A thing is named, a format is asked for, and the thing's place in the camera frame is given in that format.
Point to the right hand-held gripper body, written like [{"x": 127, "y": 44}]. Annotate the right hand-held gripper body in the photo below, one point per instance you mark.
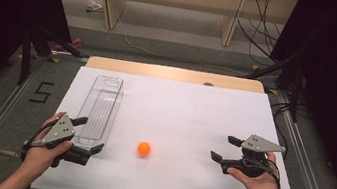
[{"x": 258, "y": 143}]

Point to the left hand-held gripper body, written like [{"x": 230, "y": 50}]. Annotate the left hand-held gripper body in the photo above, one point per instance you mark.
[{"x": 60, "y": 130}]

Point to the clear plastic tray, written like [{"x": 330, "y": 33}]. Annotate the clear plastic tray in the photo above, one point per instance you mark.
[{"x": 100, "y": 111}]

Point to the orange ball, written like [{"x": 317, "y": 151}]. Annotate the orange ball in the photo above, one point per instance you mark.
[{"x": 143, "y": 148}]

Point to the person's left hand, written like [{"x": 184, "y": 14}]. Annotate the person's left hand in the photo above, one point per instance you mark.
[{"x": 38, "y": 159}]

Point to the white board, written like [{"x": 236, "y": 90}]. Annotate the white board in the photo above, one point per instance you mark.
[{"x": 186, "y": 117}]

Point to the yellow tape piece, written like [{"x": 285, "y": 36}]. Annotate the yellow tape piece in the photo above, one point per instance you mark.
[
  {"x": 255, "y": 67},
  {"x": 272, "y": 91},
  {"x": 54, "y": 60}
]

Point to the black metal stand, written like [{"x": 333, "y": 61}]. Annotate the black metal stand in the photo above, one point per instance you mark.
[
  {"x": 295, "y": 93},
  {"x": 26, "y": 53}
]

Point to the pink thing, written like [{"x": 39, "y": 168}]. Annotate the pink thing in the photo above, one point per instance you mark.
[{"x": 76, "y": 42}]

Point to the light wooden table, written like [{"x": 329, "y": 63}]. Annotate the light wooden table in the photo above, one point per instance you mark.
[{"x": 173, "y": 73}]

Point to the white crumpled thing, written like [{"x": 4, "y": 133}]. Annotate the white crumpled thing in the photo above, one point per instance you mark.
[{"x": 94, "y": 6}]

